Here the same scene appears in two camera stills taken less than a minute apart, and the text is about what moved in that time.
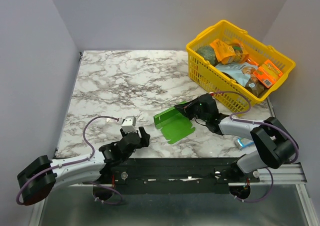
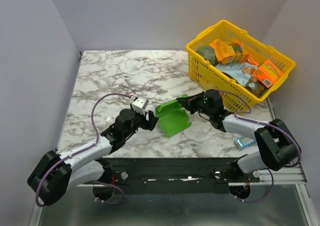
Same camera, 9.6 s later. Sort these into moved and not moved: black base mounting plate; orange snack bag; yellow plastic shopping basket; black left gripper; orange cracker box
Moved: black left gripper
Not moved: yellow plastic shopping basket; orange cracker box; orange snack bag; black base mounting plate
